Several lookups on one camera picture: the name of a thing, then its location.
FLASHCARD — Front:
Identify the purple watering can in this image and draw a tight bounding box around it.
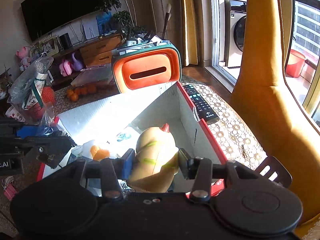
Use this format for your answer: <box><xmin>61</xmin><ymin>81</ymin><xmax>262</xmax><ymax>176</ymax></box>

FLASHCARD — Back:
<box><xmin>71</xmin><ymin>52</ymin><xmax>85</xmax><ymax>72</ymax></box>

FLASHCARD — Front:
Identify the white crumpled snack packet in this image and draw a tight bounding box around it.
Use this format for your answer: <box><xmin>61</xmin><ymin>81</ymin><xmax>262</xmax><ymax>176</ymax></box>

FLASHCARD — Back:
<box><xmin>117</xmin><ymin>179</ymin><xmax>137</xmax><ymax>194</ymax></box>

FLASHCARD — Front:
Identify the blue picture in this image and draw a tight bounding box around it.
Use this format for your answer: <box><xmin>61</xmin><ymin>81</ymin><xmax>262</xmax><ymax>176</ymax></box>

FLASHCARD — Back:
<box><xmin>96</xmin><ymin>12</ymin><xmax>112</xmax><ymax>35</ymax></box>

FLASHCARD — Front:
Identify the long-handled brush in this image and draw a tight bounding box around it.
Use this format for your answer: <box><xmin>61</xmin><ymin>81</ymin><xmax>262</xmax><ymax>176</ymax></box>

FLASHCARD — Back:
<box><xmin>162</xmin><ymin>4</ymin><xmax>172</xmax><ymax>40</ymax></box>

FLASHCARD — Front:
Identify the yellow leather chair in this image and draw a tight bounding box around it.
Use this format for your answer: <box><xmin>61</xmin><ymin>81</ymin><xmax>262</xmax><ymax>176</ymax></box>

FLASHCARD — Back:
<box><xmin>230</xmin><ymin>0</ymin><xmax>320</xmax><ymax>227</ymax></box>

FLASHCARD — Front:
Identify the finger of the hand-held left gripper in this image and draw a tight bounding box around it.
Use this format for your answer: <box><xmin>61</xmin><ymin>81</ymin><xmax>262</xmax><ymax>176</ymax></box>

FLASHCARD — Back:
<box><xmin>0</xmin><ymin>119</ymin><xmax>72</xmax><ymax>140</ymax></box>
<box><xmin>15</xmin><ymin>137</ymin><xmax>75</xmax><ymax>169</ymax></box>

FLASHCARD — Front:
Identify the wooden drawer cabinet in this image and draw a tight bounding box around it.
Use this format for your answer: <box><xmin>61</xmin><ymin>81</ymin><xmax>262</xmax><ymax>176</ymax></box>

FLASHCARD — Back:
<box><xmin>50</xmin><ymin>34</ymin><xmax>123</xmax><ymax>85</ymax></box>

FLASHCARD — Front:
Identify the white board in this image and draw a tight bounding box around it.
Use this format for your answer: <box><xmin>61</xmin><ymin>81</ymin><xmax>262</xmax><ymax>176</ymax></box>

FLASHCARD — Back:
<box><xmin>82</xmin><ymin>20</ymin><xmax>99</xmax><ymax>40</ymax></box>

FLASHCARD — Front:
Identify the red cardboard box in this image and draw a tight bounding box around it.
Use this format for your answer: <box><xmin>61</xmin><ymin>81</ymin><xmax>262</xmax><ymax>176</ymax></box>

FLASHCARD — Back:
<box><xmin>37</xmin><ymin>81</ymin><xmax>228</xmax><ymax>197</ymax></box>

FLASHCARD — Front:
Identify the dark slotted spatula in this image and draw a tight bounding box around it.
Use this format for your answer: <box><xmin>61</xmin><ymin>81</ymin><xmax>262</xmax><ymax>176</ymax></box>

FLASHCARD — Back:
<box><xmin>254</xmin><ymin>156</ymin><xmax>293</xmax><ymax>188</ymax></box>

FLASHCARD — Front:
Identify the black speaker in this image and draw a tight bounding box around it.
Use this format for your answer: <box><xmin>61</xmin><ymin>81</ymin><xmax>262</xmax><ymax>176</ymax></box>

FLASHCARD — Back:
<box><xmin>59</xmin><ymin>33</ymin><xmax>73</xmax><ymax>49</ymax></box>

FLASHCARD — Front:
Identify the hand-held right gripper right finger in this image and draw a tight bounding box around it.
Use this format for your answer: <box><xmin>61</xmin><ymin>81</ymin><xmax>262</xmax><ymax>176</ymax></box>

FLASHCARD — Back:
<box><xmin>179</xmin><ymin>148</ymin><xmax>250</xmax><ymax>202</ymax></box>

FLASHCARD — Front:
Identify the black television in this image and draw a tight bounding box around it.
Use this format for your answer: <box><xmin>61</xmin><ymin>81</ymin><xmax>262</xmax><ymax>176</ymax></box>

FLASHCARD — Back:
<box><xmin>21</xmin><ymin>0</ymin><xmax>105</xmax><ymax>42</ymax></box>

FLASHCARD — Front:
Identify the black remote control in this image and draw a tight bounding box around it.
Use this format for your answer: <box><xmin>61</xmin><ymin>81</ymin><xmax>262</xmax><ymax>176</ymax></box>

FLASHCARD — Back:
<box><xmin>182</xmin><ymin>84</ymin><xmax>220</xmax><ymax>125</ymax></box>

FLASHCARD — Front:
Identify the red bucket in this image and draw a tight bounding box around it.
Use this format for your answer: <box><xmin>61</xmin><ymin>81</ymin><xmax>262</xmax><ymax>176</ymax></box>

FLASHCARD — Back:
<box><xmin>285</xmin><ymin>49</ymin><xmax>307</xmax><ymax>78</ymax></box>

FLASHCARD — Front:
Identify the framed picture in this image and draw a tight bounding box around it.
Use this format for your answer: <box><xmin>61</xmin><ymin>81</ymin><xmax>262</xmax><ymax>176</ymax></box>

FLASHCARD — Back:
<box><xmin>32</xmin><ymin>37</ymin><xmax>59</xmax><ymax>55</ymax></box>

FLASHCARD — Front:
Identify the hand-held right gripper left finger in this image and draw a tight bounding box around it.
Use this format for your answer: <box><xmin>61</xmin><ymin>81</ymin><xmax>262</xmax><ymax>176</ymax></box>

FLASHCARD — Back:
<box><xmin>75</xmin><ymin>149</ymin><xmax>135</xmax><ymax>200</ymax></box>

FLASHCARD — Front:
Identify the green potted plant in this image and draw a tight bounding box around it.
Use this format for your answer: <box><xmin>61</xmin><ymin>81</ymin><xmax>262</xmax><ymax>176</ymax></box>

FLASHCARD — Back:
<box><xmin>96</xmin><ymin>0</ymin><xmax>148</xmax><ymax>40</ymax></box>

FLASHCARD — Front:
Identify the clear plastic bag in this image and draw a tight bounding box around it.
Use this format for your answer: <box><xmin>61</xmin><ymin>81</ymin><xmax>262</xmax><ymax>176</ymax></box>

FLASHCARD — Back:
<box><xmin>7</xmin><ymin>56</ymin><xmax>57</xmax><ymax>130</ymax></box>

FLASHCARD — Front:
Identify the pink toy case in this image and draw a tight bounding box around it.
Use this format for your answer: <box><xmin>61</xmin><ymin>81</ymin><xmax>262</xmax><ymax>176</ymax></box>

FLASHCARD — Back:
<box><xmin>59</xmin><ymin>60</ymin><xmax>73</xmax><ymax>77</ymax></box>

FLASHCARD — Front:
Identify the beige chicken toy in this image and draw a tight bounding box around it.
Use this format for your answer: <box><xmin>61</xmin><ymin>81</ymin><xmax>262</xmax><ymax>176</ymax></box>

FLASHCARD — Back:
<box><xmin>129</xmin><ymin>124</ymin><xmax>180</xmax><ymax>193</ymax></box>

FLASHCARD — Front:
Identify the golden curtain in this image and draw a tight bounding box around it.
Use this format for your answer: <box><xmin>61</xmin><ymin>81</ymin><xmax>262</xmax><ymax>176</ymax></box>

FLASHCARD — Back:
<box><xmin>180</xmin><ymin>0</ymin><xmax>213</xmax><ymax>67</ymax></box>

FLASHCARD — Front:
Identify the pile of oranges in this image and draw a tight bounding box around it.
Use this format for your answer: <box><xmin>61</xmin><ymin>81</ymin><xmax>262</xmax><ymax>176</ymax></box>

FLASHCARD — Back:
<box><xmin>66</xmin><ymin>84</ymin><xmax>98</xmax><ymax>102</ymax></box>

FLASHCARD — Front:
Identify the beige washing machine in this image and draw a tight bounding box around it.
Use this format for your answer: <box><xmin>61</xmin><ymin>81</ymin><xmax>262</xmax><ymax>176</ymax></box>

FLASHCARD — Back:
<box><xmin>224</xmin><ymin>0</ymin><xmax>248</xmax><ymax>68</ymax></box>

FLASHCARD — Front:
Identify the orange green tissue box organiser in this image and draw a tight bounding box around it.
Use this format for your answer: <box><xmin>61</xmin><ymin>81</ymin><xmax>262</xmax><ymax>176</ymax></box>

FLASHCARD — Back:
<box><xmin>111</xmin><ymin>41</ymin><xmax>182</xmax><ymax>94</ymax></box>

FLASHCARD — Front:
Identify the pink plush toy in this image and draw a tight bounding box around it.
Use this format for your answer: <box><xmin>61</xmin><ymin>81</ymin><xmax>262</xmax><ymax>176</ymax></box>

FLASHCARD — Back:
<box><xmin>16</xmin><ymin>46</ymin><xmax>32</xmax><ymax>67</ymax></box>

